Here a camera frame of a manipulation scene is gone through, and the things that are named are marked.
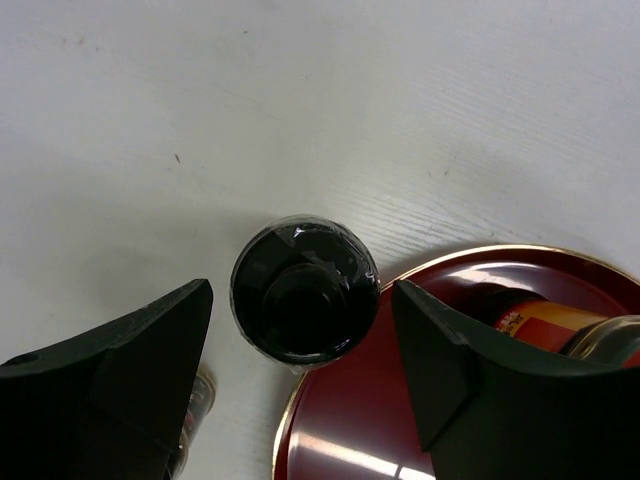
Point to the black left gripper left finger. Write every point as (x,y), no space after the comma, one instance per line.
(109,403)

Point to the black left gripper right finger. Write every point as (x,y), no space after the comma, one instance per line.
(488,406)

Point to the small black cap spice bottle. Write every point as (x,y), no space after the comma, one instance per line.
(201,400)

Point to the red lid sauce jar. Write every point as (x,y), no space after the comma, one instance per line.
(592,326)

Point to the clear salt shaker black top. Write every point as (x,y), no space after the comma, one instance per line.
(304,291)

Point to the red round tray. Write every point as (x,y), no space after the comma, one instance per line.
(353,419)

